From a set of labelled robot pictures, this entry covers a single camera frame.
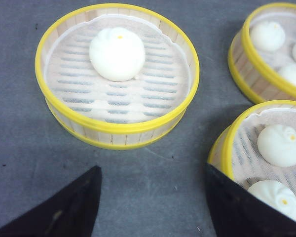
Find large white bun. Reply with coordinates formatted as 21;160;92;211
89;27;146;82

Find white gauze liner front basket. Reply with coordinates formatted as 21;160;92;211
231;108;296;196

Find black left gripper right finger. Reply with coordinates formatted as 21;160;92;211
206;163;296;237

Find white bun yellow dot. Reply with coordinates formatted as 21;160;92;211
257;124;296;167

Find white gauze liner rear basket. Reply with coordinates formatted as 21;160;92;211
250;9;296;73

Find white gauze liner basket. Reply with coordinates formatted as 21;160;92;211
231;108;296;196
250;9;296;73

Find bamboo steamer basket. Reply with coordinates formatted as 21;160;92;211
207;99;296;223
228;2;296;103
35;3;200;150

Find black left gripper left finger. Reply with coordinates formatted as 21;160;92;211
0;166;102;237

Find white bun front-left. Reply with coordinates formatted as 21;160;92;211
278;63;296;86

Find white gauze steamer liner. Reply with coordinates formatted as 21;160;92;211
44;14;192;123

